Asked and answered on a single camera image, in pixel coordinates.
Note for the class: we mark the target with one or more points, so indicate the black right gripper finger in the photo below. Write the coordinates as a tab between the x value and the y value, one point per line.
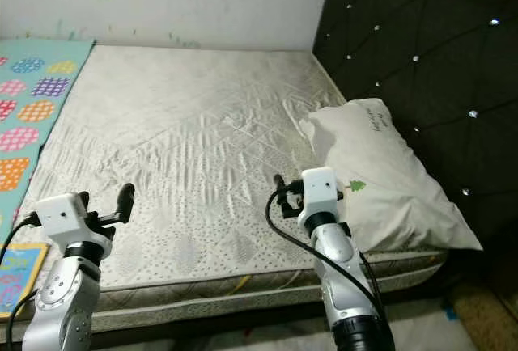
278	183

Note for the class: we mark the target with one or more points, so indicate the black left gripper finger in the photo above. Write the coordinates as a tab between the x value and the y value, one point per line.
126	199

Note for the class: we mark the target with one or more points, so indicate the white pillow with tree print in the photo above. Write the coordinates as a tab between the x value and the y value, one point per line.
396	181

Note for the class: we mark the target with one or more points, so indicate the blue children's picture book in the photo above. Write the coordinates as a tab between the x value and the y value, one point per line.
20	278

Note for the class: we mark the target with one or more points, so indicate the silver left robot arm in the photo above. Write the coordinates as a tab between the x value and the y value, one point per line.
57	310

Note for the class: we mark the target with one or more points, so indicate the white quilted mattress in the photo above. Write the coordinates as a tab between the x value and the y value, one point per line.
194	149

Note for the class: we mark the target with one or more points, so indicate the turquoise heart print mat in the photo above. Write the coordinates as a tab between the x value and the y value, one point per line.
32	108

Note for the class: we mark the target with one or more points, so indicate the black tufted headboard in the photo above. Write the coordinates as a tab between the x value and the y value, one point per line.
429	44

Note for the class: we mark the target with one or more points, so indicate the brown textured rug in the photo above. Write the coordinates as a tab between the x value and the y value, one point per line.
486	319

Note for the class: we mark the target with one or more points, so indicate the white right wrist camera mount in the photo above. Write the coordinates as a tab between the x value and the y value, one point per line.
320	189

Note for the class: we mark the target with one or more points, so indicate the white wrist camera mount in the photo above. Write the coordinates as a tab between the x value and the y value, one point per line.
65	217
320	189

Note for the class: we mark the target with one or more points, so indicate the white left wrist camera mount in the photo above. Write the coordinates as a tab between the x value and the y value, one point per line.
65	217

